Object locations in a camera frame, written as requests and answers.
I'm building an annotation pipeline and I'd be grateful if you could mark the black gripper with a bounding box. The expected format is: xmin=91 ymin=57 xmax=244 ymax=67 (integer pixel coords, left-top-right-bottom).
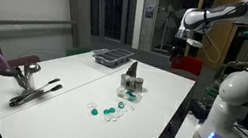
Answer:
xmin=170 ymin=29 xmax=189 ymax=65

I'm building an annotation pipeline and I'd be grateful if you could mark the clear plastic container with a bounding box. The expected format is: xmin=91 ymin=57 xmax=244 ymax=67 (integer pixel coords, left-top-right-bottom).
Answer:
xmin=115 ymin=84 xmax=145 ymax=105

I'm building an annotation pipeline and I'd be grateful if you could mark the red chair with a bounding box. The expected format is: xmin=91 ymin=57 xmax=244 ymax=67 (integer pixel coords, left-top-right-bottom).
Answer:
xmin=168 ymin=53 xmax=205 ymax=83

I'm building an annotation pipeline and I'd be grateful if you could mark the brown foil pouch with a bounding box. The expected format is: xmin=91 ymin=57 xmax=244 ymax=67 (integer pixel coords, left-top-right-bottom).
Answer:
xmin=125 ymin=59 xmax=140 ymax=80

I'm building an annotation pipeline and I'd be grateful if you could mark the black control box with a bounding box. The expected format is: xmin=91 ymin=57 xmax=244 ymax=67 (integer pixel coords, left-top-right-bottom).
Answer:
xmin=188 ymin=97 xmax=215 ymax=122

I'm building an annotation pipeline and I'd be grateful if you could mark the small glass jar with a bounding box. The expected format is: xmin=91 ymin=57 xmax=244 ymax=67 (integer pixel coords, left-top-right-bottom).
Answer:
xmin=118 ymin=73 xmax=130 ymax=88

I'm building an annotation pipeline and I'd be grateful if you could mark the grey cutlery tray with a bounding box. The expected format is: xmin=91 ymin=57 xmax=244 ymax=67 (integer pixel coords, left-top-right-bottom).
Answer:
xmin=89 ymin=44 xmax=136 ymax=71

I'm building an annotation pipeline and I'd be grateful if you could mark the green chair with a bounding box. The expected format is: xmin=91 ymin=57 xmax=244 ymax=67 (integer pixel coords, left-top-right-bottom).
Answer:
xmin=64 ymin=42 xmax=93 ymax=61

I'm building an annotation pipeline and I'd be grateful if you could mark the metal ladle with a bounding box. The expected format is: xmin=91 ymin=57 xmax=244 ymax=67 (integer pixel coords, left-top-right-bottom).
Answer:
xmin=22 ymin=61 xmax=44 ymax=81

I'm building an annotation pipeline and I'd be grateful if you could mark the glass utensil holder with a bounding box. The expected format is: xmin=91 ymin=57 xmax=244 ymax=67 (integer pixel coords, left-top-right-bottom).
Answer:
xmin=18 ymin=69 xmax=39 ymax=93

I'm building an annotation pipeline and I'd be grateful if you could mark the grey handrail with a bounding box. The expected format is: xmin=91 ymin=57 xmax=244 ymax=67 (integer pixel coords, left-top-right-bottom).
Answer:
xmin=0 ymin=8 xmax=79 ymax=45

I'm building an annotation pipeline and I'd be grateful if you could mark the black ladle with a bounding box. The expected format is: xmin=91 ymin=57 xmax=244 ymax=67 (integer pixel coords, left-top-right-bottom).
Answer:
xmin=0 ymin=65 xmax=28 ymax=86

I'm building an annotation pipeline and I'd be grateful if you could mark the purple utensil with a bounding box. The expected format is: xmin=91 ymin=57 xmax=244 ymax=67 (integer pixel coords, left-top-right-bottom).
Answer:
xmin=0 ymin=51 xmax=15 ymax=71

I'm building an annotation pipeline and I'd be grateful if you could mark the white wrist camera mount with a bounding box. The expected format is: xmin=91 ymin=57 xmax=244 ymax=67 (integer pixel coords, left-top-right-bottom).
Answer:
xmin=185 ymin=37 xmax=205 ymax=50

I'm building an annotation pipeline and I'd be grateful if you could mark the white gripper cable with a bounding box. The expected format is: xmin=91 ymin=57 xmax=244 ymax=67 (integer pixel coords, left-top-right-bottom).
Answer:
xmin=197 ymin=30 xmax=227 ymax=66

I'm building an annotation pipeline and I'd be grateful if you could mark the small wall poster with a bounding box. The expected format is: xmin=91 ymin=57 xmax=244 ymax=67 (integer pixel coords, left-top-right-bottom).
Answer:
xmin=144 ymin=3 xmax=157 ymax=20

